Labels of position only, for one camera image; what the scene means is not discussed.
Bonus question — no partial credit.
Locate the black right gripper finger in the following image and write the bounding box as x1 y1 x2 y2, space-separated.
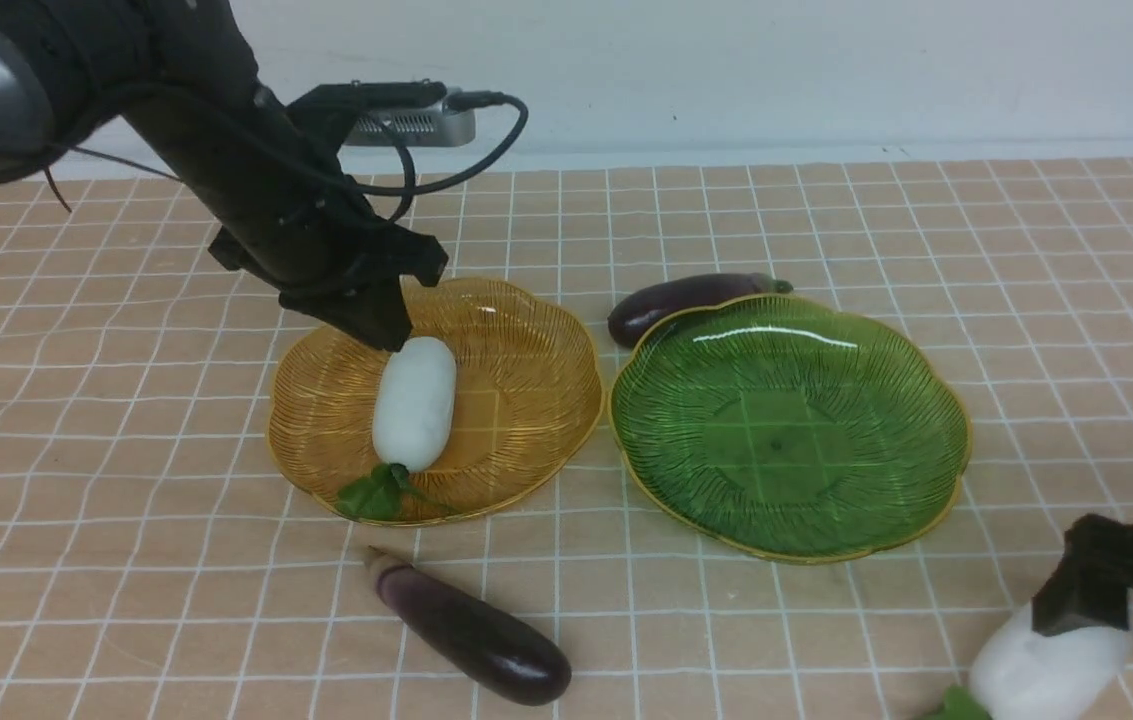
1031 514 1130 637

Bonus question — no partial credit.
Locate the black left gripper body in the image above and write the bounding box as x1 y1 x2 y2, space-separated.
208 150 450 300

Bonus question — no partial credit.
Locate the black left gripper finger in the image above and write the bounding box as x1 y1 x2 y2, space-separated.
281 281 412 351

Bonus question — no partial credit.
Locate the white radish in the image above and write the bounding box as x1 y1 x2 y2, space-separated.
925 603 1133 719
334 336 458 520

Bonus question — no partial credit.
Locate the purple eggplant back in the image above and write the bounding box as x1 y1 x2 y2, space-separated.
607 272 794 348

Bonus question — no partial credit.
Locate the purple eggplant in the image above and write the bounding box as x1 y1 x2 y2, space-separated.
607 272 794 348
363 547 572 708

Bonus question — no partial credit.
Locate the purple eggplant front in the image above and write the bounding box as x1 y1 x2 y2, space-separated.
363 547 572 708

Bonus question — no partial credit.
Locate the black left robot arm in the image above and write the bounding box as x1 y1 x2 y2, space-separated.
0 1 448 351

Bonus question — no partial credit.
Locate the green ribbed plastic plate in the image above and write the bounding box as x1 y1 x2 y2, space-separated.
608 293 974 565

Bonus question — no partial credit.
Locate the beige checkered tablecloth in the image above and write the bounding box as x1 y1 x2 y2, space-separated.
0 158 1133 719

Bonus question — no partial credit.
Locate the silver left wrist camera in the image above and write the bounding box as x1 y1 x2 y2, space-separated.
288 81 477 149

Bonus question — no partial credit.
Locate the black left camera cable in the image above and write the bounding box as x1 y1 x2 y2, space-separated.
256 90 530 223

